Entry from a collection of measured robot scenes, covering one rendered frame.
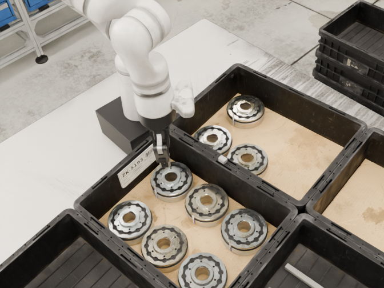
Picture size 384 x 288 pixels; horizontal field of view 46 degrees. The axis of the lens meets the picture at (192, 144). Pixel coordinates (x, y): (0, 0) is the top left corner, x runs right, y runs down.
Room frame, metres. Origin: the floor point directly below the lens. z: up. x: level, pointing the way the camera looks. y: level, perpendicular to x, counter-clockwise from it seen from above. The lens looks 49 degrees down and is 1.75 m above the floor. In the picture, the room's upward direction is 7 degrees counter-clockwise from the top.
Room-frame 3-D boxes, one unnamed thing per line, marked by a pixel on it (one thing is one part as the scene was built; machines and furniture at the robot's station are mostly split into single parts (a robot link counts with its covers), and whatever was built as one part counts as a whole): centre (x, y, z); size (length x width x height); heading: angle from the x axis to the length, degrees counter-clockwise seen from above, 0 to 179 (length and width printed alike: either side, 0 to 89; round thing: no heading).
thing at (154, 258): (0.49, 0.09, 0.86); 0.10 x 0.10 x 0.01
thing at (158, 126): (0.64, 0.06, 1.10); 0.08 x 0.08 x 0.09
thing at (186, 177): (0.67, 0.06, 0.86); 0.10 x 0.10 x 0.01
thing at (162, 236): (0.49, 0.09, 0.86); 0.05 x 0.05 x 0.01
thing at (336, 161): (0.74, -0.18, 0.92); 0.40 x 0.30 x 0.02; 44
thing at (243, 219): (0.51, -0.09, 0.86); 0.05 x 0.05 x 0.01
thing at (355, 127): (0.74, -0.18, 0.87); 0.40 x 0.30 x 0.11; 44
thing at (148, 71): (0.63, 0.07, 1.27); 0.09 x 0.07 x 0.15; 140
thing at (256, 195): (0.54, 0.04, 0.87); 0.40 x 0.30 x 0.11; 44
